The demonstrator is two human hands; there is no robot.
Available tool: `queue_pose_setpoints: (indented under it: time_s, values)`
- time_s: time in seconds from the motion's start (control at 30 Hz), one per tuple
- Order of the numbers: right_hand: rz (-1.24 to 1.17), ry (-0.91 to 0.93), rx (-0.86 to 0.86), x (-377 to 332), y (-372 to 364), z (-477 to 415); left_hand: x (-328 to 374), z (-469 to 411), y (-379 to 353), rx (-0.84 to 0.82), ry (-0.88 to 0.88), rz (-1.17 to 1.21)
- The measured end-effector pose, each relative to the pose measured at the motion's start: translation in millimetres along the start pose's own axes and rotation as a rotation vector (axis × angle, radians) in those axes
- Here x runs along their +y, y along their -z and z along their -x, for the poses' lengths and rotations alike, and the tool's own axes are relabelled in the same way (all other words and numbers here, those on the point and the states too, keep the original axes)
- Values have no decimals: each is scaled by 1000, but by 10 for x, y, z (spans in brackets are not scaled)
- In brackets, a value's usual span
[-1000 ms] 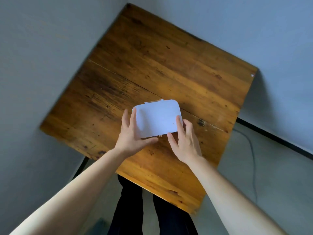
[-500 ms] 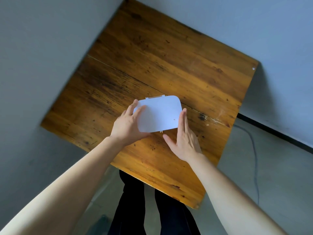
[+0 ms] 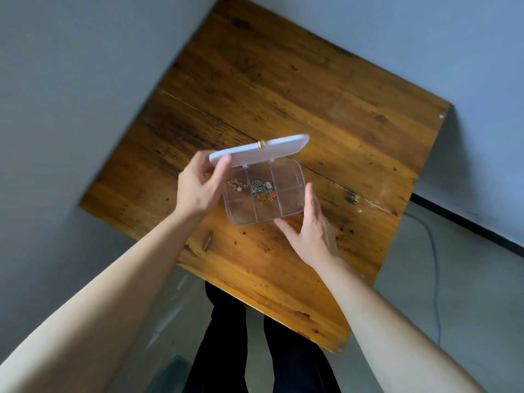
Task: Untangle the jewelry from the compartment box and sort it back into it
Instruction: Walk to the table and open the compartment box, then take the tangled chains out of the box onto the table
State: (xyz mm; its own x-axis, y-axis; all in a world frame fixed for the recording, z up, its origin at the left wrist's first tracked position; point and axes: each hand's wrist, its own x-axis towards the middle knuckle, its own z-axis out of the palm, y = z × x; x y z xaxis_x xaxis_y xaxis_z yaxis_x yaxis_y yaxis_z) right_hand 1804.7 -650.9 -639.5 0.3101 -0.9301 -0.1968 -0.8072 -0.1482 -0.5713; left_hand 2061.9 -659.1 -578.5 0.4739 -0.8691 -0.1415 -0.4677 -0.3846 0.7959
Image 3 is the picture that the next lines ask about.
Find person's right hand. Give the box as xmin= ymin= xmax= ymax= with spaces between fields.
xmin=273 ymin=183 xmax=340 ymax=270

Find person's left hand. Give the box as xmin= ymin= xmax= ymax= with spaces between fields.
xmin=175 ymin=150 xmax=232 ymax=221

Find clear plastic compartment box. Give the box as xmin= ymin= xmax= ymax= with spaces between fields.
xmin=209 ymin=134 xmax=310 ymax=226

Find person's right forearm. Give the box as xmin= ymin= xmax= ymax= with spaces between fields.
xmin=313 ymin=255 xmax=489 ymax=393

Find person's left forearm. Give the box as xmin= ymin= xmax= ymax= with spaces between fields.
xmin=0 ymin=206 xmax=204 ymax=393

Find person's black trousers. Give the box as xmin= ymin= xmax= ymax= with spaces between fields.
xmin=182 ymin=281 xmax=342 ymax=393

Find grey floor cable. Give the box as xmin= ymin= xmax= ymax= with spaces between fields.
xmin=403 ymin=210 xmax=443 ymax=347

